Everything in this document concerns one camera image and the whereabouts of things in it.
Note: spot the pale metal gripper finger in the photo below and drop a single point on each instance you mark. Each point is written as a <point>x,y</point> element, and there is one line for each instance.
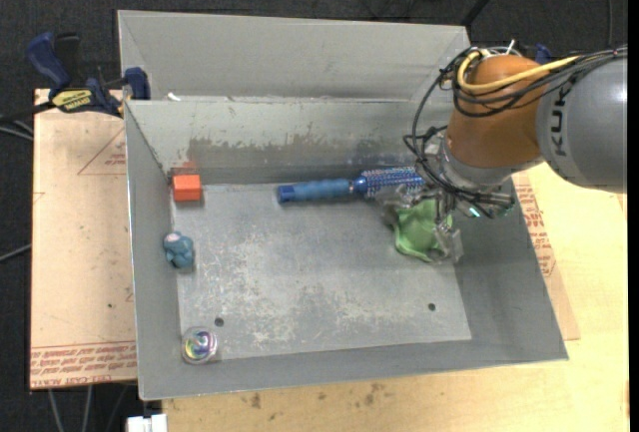
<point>399,206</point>
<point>449,240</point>

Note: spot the green cloth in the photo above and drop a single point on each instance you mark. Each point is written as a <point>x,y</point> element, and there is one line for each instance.
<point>418,230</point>

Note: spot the blue hairbrush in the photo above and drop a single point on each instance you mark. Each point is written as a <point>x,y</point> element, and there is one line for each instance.
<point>319,190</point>

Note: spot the grey metal bin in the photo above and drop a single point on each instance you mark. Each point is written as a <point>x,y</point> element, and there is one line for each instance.
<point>319,270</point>

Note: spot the orange block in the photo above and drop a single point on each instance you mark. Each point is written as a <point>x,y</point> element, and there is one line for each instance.
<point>187,188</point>

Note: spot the blue toy animal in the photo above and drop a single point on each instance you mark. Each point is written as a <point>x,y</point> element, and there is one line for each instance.
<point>179,250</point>

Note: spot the brown cardboard board red print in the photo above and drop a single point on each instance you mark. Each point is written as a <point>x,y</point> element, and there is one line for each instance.
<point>80,230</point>

